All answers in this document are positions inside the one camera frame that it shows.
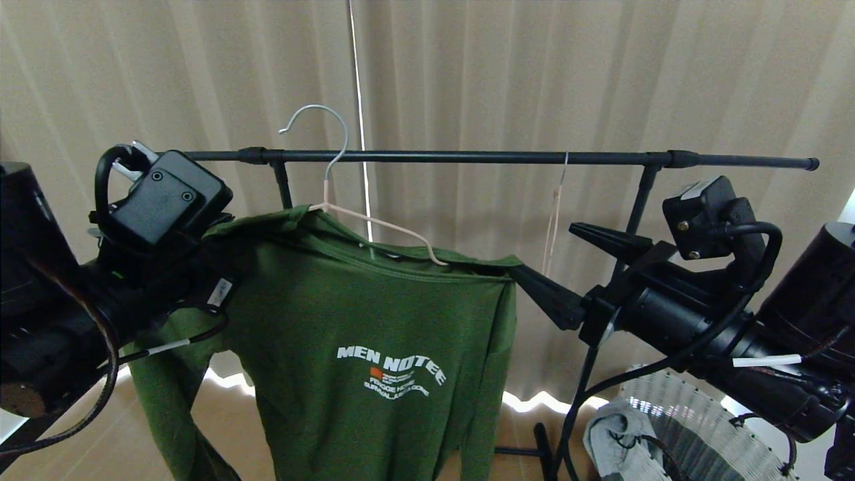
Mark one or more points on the beige curtain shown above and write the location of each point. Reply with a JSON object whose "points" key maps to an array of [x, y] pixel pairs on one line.
{"points": [[601, 80]]}

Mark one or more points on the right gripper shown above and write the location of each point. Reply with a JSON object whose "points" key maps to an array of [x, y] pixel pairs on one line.
{"points": [[668, 321]]}

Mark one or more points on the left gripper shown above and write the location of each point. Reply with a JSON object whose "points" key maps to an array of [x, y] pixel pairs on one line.
{"points": [[153, 280]]}

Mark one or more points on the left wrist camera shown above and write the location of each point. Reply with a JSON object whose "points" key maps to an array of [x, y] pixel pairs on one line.
{"points": [[167, 200]]}

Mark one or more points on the black clothes rack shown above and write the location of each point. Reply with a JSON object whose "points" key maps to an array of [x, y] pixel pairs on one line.
{"points": [[467, 157]]}

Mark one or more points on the pale grey shorts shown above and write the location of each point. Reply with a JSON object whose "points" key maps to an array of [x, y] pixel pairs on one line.
{"points": [[614, 427]]}

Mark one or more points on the white laundry basket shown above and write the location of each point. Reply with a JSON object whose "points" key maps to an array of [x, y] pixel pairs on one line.
{"points": [[701, 427]]}

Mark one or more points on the pink clothes hanger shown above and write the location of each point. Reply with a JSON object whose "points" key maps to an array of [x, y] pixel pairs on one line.
{"points": [[554, 220], [326, 192]]}

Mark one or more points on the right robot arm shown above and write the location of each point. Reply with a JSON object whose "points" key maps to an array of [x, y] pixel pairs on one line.
{"points": [[808, 294]]}

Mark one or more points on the green long-sleeved shirt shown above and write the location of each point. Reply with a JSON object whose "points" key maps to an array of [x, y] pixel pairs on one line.
{"points": [[374, 314]]}

